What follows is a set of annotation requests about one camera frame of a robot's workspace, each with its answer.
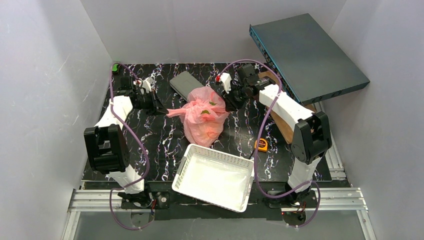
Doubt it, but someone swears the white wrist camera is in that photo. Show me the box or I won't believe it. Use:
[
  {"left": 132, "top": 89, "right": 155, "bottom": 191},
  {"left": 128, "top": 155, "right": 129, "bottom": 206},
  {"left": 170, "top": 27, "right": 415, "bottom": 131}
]
[
  {"left": 135, "top": 77, "right": 154, "bottom": 95},
  {"left": 215, "top": 72, "right": 232, "bottom": 94}
]

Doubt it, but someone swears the orange tape measure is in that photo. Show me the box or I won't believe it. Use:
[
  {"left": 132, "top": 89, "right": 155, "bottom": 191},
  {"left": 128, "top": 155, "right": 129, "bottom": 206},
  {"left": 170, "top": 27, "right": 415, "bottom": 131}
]
[{"left": 254, "top": 138, "right": 269, "bottom": 153}]

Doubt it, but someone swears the grey rectangular pad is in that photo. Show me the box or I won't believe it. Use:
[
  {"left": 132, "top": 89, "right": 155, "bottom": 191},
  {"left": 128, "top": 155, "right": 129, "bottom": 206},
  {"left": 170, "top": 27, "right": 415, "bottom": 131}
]
[{"left": 169, "top": 71, "right": 204, "bottom": 102}]

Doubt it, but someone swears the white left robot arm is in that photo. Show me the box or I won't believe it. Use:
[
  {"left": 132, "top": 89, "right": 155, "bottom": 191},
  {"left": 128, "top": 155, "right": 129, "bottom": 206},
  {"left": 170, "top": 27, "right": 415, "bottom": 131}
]
[{"left": 83, "top": 77, "right": 168, "bottom": 195}]

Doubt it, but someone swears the dark teal flat box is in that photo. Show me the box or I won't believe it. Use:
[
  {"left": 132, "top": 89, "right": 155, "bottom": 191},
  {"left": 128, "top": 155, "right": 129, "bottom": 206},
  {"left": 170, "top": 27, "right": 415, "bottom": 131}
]
[{"left": 249, "top": 13, "right": 370, "bottom": 105}]

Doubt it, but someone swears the brown wooden board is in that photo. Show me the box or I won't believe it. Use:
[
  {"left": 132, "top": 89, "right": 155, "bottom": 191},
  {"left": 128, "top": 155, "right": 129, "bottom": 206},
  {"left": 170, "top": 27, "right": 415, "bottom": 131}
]
[{"left": 258, "top": 83, "right": 317, "bottom": 144}]

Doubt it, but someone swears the white perforated plastic basket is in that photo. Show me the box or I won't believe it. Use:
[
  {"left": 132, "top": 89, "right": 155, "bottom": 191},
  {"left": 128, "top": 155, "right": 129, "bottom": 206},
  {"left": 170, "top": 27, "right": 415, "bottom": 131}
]
[{"left": 172, "top": 144, "right": 255, "bottom": 213}]

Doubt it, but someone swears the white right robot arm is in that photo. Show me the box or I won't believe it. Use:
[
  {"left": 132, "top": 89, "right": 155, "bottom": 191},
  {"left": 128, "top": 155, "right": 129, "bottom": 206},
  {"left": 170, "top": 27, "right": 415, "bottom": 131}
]
[{"left": 215, "top": 63, "right": 332, "bottom": 203}]

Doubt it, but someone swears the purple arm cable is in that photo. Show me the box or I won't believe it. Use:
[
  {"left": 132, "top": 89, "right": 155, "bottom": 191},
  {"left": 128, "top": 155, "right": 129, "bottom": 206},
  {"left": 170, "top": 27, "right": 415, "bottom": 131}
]
[
  {"left": 218, "top": 58, "right": 322, "bottom": 229},
  {"left": 108, "top": 61, "right": 152, "bottom": 231}
]

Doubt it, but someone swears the green black small object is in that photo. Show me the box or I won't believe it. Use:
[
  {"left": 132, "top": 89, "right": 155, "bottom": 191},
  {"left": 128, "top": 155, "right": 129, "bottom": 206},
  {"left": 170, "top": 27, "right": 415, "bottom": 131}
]
[{"left": 110, "top": 63, "right": 120, "bottom": 75}]

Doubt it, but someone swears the aluminium frame rail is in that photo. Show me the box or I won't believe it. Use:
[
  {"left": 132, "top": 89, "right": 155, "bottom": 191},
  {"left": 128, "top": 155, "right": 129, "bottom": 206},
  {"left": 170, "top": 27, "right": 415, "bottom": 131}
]
[{"left": 68, "top": 181, "right": 376, "bottom": 240}]

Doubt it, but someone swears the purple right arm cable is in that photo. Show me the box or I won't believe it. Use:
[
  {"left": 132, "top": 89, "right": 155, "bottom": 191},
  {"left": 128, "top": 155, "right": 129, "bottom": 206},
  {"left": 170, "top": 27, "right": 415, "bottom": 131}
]
[{"left": 218, "top": 58, "right": 322, "bottom": 229}]

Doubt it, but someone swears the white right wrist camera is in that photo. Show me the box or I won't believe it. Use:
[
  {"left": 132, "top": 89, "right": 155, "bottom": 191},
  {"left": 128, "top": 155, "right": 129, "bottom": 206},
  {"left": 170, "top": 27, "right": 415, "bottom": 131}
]
[{"left": 215, "top": 72, "right": 232, "bottom": 94}]

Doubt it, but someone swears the pink plastic bag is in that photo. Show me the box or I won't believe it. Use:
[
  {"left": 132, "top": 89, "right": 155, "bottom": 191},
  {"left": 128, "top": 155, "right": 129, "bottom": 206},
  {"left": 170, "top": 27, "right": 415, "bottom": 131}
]
[{"left": 166, "top": 86, "right": 230, "bottom": 148}]

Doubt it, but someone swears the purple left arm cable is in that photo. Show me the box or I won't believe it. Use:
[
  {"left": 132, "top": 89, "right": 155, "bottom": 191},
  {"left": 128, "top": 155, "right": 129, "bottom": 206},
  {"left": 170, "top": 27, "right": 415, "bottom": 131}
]
[{"left": 108, "top": 61, "right": 152, "bottom": 231}]

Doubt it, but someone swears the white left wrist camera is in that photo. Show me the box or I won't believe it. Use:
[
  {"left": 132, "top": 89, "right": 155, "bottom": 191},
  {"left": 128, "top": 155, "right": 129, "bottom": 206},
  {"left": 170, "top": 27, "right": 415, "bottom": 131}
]
[{"left": 135, "top": 77, "right": 154, "bottom": 95}]

